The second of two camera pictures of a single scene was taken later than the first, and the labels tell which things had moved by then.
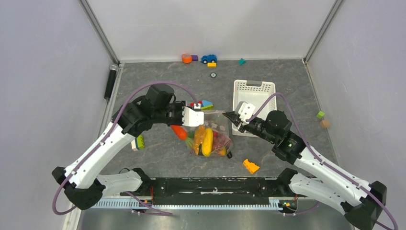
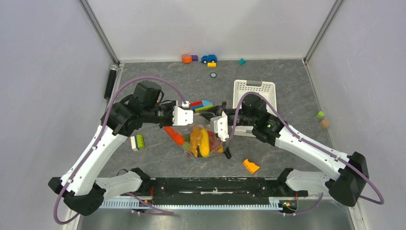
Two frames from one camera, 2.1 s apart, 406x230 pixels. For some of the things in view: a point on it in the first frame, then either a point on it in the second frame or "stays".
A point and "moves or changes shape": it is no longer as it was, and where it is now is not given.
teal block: x=242 y=62 stays
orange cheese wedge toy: x=251 y=166 stays
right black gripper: x=234 y=117 -> x=214 y=111
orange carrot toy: x=181 y=132 moves or changes shape
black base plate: x=217 y=190 stays
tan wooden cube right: x=325 y=123 stays
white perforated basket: x=255 y=93 stays
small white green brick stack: x=138 y=143 stays
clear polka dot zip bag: x=213 y=138 moves or changes shape
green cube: x=320 y=114 stays
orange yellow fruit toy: x=199 y=134 moves or changes shape
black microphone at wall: x=113 y=68 stays
